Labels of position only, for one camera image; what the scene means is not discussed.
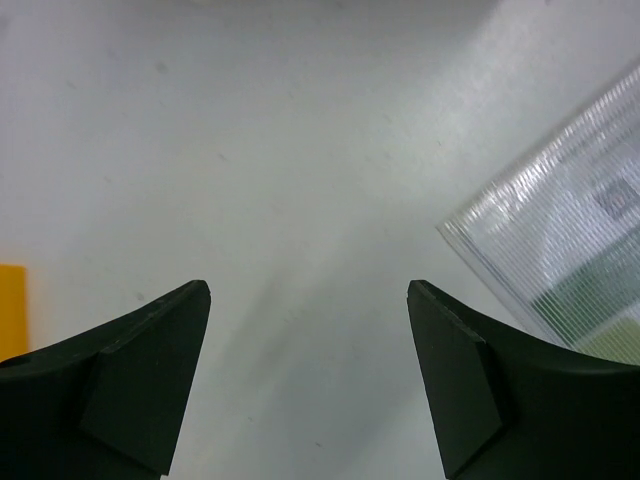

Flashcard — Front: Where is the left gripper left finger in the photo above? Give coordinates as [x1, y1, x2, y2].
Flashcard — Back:
[1, 280, 211, 479]

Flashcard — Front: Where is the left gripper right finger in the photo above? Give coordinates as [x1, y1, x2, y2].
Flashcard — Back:
[407, 280, 639, 479]

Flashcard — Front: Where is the yellow plastic folder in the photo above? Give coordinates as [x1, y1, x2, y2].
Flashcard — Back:
[0, 265, 29, 361]

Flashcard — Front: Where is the clear document folder with paper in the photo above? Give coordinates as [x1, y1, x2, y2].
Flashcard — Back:
[439, 66, 639, 365]

